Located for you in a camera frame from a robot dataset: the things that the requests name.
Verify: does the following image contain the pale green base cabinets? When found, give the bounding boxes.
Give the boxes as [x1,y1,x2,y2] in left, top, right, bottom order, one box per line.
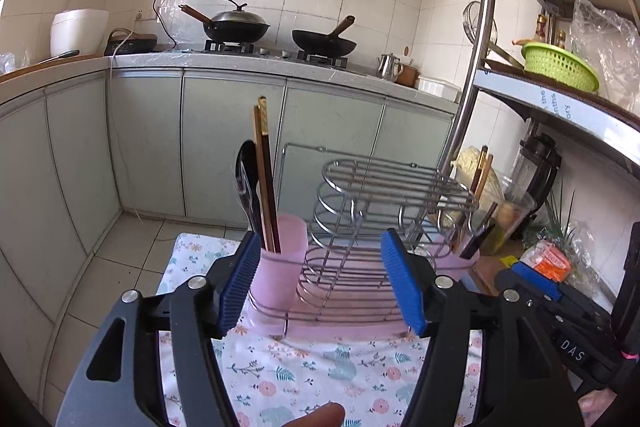
[0,67,461,343]

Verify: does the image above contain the green onions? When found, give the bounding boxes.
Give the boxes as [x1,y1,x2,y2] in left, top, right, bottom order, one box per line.
[522,187,586,253]

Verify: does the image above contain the black plastic spoon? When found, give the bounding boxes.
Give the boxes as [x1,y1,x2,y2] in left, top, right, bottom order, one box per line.
[235,139,263,235]

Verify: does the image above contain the orange snack packet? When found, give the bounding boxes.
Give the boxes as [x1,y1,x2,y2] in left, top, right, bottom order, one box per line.
[527,239,573,284]

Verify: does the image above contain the wooden cutting board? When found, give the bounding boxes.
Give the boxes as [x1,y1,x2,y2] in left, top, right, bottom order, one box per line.
[0,53,108,82]

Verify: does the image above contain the green plastic basket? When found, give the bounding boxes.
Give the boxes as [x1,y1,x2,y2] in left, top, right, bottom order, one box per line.
[521,42,601,94]

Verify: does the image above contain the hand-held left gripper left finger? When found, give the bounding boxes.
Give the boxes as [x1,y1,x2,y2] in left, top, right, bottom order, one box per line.
[55,231,262,427]

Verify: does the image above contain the white rice cooker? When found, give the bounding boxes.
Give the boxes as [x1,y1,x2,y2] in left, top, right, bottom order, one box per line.
[50,9,111,58]

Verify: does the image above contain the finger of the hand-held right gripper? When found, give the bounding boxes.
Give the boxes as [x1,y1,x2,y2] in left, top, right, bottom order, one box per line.
[557,282,615,317]
[495,261,608,333]

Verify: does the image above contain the pink plastic drip tray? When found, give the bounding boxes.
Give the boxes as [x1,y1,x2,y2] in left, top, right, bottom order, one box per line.
[240,302,436,343]

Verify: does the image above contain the clear plastic bag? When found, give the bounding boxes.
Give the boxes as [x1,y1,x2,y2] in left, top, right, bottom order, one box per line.
[570,0,640,112]

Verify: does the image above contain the floral printed tablecloth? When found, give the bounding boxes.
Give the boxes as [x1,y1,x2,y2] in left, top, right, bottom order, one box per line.
[155,232,483,427]

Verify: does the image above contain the black chopstick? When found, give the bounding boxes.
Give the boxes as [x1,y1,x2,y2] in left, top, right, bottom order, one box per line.
[465,219,497,258]
[457,202,500,259]

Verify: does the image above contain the person's left hand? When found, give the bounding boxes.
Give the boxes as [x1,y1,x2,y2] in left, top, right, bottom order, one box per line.
[280,401,347,427]

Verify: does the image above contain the bag of dried noodles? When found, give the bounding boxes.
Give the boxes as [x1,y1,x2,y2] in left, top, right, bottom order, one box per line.
[450,146,506,218]

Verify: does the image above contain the metal strainer ladle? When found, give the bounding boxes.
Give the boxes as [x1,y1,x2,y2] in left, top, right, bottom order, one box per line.
[462,1,500,45]

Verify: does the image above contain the clear plastic food container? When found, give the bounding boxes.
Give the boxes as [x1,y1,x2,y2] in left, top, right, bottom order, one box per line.
[482,177,537,255]

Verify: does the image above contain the white lidded container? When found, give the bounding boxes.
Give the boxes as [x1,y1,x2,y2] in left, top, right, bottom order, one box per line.
[416,76,461,102]

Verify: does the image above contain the grey stone countertop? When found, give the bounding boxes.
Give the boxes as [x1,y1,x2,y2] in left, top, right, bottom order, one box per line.
[0,49,461,108]

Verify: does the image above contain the brown clay pot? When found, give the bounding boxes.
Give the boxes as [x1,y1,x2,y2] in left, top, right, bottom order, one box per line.
[395,63,421,88]

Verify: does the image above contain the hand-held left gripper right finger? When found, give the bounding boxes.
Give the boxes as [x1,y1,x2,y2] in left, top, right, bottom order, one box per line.
[380,228,586,427]

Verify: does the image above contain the black blender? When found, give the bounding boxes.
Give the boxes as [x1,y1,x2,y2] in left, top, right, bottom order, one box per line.
[510,132,563,210]

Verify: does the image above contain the steel wok lid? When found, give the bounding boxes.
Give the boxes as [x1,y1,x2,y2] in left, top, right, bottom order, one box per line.
[204,0,268,28]

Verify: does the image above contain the dark wooden chopstick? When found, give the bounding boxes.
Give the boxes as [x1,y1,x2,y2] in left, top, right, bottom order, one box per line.
[258,96,283,254]

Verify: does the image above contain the metal wire utensil rack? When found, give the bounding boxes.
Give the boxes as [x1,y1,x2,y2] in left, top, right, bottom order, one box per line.
[247,142,483,338]

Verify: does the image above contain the small steel kettle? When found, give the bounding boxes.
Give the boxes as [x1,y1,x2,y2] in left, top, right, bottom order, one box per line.
[376,53,405,80]

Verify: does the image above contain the gas stove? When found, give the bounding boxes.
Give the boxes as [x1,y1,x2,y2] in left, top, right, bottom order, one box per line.
[202,38,351,68]

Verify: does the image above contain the black frying pan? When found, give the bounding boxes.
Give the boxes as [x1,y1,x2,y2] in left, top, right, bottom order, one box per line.
[291,15,358,58]

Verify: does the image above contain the black wok with wooden handle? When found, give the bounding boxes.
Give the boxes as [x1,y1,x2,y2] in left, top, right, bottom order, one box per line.
[179,4,272,44]

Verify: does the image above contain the person's right hand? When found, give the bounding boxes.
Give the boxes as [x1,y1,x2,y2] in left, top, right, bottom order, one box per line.
[577,387,621,427]

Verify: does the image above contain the black induction cooker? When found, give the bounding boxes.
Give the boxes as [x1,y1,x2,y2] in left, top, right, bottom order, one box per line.
[103,28,160,56]

